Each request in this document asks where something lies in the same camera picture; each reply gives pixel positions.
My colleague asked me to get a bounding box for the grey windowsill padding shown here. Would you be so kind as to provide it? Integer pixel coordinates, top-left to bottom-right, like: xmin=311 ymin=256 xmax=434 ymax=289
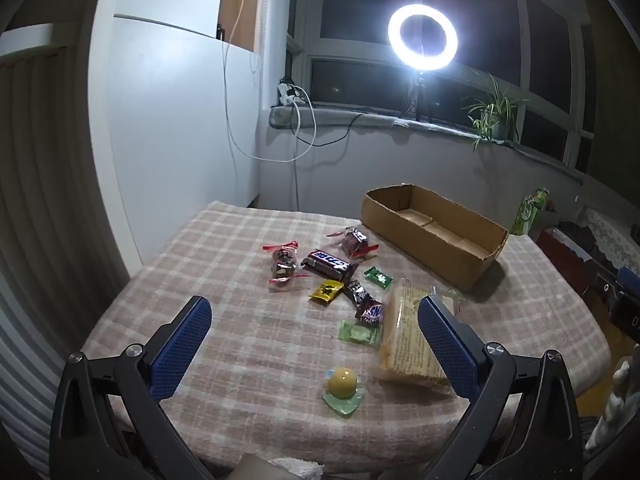
xmin=269 ymin=105 xmax=396 ymax=130

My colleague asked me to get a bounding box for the white cabinet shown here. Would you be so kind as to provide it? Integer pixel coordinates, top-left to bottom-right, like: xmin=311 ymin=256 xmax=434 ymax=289
xmin=87 ymin=0 xmax=263 ymax=281

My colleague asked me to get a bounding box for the white fluffy cloth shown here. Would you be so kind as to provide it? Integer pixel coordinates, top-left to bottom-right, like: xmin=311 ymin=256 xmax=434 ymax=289
xmin=585 ymin=357 xmax=630 ymax=451

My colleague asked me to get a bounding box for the clear candy bag red ribbon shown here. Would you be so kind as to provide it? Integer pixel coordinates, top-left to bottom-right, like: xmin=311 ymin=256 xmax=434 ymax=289
xmin=326 ymin=227 xmax=379 ymax=261
xmin=262 ymin=241 xmax=312 ymax=292

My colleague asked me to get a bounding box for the pale green candy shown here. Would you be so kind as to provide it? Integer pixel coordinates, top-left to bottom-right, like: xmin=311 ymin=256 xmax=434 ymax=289
xmin=339 ymin=319 xmax=383 ymax=347

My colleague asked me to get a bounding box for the black cable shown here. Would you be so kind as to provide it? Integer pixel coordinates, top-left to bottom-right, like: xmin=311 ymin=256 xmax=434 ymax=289
xmin=295 ymin=110 xmax=366 ymax=211

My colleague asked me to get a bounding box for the white power strip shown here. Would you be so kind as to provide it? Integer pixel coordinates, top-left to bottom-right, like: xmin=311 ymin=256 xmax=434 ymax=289
xmin=276 ymin=77 xmax=308 ymax=107

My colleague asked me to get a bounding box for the ring light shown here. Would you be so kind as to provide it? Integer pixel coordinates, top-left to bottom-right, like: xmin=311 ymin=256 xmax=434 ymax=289
xmin=387 ymin=4 xmax=458 ymax=72

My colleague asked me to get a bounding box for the green printed bag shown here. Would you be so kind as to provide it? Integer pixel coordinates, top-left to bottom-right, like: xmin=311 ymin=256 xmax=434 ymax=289
xmin=510 ymin=187 xmax=551 ymax=236

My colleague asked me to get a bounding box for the small dark candy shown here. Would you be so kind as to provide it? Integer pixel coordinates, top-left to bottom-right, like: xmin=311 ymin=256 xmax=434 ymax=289
xmin=345 ymin=280 xmax=373 ymax=308

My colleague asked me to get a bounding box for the white lace cloth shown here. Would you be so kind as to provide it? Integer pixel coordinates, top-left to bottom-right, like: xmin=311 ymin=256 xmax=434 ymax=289
xmin=582 ymin=207 xmax=640 ymax=273

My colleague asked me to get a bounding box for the brown wooden panel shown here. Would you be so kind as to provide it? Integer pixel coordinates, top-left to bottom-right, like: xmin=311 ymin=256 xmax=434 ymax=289
xmin=218 ymin=0 xmax=263 ymax=53

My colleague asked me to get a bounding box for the potted spider plant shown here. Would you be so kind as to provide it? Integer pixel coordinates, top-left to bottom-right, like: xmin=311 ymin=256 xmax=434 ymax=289
xmin=462 ymin=72 xmax=531 ymax=151

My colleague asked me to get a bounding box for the clear pack of crackers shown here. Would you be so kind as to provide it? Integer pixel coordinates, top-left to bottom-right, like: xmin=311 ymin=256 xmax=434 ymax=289
xmin=376 ymin=277 xmax=466 ymax=391

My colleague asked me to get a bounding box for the large brown chocolate bar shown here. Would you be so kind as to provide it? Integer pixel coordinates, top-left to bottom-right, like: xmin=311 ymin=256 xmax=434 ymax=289
xmin=301 ymin=249 xmax=360 ymax=281

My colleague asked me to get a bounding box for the small yellow candy packet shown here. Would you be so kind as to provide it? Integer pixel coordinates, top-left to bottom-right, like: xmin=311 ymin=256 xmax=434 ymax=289
xmin=308 ymin=280 xmax=346 ymax=306

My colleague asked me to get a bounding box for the small green candy packet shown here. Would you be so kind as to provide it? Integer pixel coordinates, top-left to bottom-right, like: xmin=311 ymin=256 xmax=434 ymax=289
xmin=363 ymin=266 xmax=396 ymax=289

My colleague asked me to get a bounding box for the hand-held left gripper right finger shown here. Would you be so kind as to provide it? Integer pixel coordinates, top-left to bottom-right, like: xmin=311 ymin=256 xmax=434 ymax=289
xmin=417 ymin=295 xmax=583 ymax=480

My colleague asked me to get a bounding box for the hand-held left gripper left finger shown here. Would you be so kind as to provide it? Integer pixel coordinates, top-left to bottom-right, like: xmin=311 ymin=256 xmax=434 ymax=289
xmin=50 ymin=296 xmax=213 ymax=480

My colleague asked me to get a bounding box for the mini brown chocolate bar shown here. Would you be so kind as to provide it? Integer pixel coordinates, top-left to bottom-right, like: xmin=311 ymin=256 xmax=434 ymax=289
xmin=354 ymin=296 xmax=386 ymax=327

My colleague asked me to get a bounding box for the black light tripod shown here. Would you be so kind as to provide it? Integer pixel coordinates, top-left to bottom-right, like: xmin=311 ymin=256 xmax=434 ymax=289
xmin=407 ymin=71 xmax=436 ymax=122

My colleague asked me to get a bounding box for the window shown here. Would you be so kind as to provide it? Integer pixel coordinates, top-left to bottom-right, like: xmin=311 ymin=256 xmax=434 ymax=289
xmin=287 ymin=0 xmax=601 ymax=171

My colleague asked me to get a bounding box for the white cable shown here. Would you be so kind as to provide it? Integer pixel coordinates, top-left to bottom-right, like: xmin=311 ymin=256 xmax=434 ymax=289
xmin=221 ymin=0 xmax=318 ymax=163

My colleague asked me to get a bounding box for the cardboard box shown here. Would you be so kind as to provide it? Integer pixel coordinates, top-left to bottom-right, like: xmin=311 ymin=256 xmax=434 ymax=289
xmin=361 ymin=183 xmax=510 ymax=292

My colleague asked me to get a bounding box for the yellow ball candy green wrapper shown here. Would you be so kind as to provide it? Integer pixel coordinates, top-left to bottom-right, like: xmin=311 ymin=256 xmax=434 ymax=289
xmin=322 ymin=366 xmax=366 ymax=417

